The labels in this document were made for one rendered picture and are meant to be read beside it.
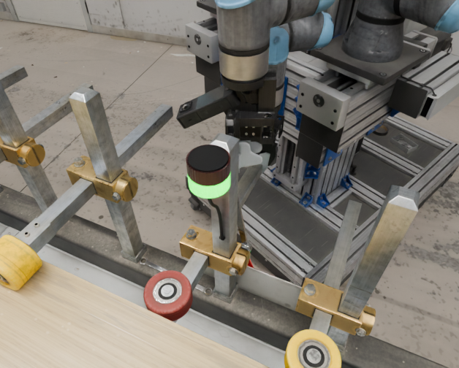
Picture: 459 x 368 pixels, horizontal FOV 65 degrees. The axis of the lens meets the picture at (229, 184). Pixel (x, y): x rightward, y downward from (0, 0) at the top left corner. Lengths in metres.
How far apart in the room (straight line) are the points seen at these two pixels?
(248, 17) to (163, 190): 1.64
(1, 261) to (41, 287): 0.08
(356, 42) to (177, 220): 1.27
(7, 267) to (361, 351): 0.67
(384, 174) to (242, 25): 1.56
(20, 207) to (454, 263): 1.81
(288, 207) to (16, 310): 1.25
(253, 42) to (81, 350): 0.51
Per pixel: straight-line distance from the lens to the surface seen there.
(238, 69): 0.55
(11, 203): 1.19
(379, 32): 1.00
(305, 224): 1.64
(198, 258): 0.72
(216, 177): 0.47
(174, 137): 2.43
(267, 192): 1.74
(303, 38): 0.87
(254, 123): 0.60
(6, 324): 0.70
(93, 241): 1.00
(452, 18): 0.90
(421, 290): 1.87
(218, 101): 0.59
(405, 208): 0.49
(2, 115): 0.86
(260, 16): 0.52
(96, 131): 0.66
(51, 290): 0.70
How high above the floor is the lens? 1.46
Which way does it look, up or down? 45 degrees down
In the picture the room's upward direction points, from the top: straight up
